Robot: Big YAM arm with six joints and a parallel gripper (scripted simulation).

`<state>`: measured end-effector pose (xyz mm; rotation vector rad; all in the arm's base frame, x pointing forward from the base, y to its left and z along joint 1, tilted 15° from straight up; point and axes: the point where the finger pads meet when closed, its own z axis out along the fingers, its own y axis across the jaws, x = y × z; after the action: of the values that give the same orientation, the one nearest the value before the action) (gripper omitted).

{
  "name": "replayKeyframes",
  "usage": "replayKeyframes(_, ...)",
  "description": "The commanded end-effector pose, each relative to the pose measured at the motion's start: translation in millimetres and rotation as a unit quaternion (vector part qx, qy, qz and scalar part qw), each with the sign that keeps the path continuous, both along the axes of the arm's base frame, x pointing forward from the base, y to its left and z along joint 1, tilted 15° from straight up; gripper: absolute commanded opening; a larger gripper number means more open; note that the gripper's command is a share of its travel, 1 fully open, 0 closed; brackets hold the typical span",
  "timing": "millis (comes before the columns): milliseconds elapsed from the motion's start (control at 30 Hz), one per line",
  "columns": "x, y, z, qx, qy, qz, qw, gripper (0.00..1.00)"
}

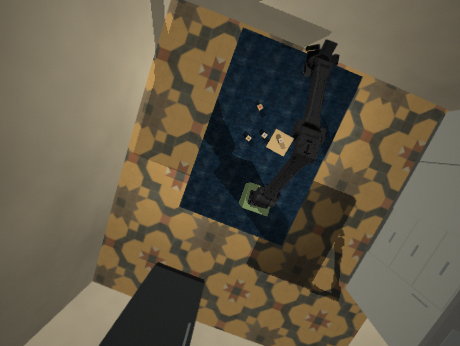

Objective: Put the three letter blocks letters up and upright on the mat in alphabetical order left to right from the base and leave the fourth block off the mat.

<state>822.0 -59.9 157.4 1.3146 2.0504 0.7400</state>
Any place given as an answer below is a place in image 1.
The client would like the beige mat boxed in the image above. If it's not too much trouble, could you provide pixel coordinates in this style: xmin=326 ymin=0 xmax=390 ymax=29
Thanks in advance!
xmin=266 ymin=129 xmax=294 ymax=156

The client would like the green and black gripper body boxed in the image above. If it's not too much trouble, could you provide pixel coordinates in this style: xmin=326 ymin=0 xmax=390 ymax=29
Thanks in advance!
xmin=303 ymin=44 xmax=320 ymax=77

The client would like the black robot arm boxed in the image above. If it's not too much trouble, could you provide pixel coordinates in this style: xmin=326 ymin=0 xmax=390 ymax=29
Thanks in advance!
xmin=248 ymin=39 xmax=340 ymax=209

